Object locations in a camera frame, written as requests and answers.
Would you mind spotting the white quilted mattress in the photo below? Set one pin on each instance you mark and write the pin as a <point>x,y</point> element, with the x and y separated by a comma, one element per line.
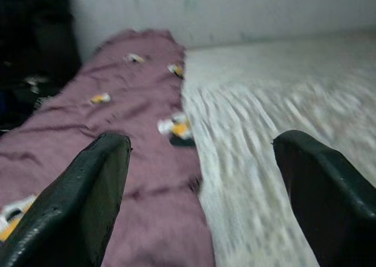
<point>264,117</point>

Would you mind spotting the mauve printed blanket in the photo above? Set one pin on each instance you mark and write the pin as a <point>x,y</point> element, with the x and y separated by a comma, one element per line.
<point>141,102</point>

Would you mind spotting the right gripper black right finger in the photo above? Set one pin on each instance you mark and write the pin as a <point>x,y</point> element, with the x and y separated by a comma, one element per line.
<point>332,217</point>

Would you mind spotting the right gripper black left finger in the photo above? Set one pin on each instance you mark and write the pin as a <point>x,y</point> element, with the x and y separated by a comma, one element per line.
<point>67,214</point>

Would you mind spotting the black furniture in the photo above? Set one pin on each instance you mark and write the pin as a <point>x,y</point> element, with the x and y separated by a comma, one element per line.
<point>35,44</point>

